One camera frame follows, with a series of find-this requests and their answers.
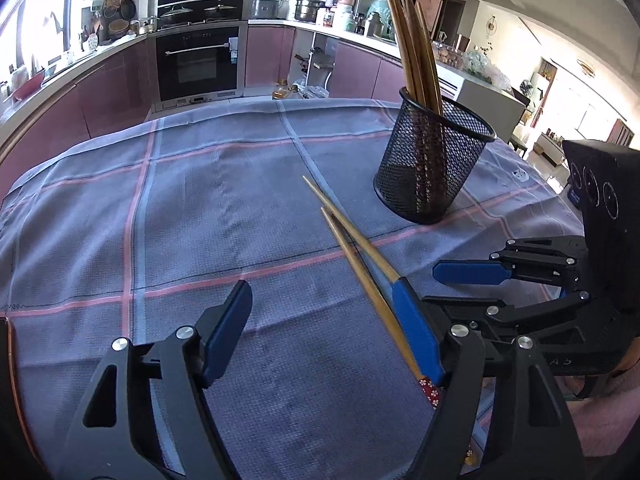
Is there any black mesh cup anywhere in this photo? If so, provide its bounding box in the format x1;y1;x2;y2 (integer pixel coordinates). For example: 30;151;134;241
373;88;497;226

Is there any blue plaid tablecloth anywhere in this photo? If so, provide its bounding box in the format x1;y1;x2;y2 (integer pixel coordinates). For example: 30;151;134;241
1;99;582;479

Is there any pink forearm sleeve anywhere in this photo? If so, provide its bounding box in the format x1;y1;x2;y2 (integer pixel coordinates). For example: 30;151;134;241
567;364;640;457

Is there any chopstick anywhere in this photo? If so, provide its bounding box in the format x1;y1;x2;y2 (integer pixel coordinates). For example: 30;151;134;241
414;1;442;115
387;0;423;102
404;0;440;113
303;176;400;283
395;0;428;107
321;207;440;408

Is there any right camera box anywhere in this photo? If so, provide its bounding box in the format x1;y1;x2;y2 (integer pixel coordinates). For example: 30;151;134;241
563;140;639;314

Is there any black built-in oven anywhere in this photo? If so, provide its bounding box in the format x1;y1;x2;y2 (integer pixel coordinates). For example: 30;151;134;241
155;22;247;110

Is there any steel stock pot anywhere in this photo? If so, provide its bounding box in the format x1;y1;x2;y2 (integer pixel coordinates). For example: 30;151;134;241
294;0;324;23

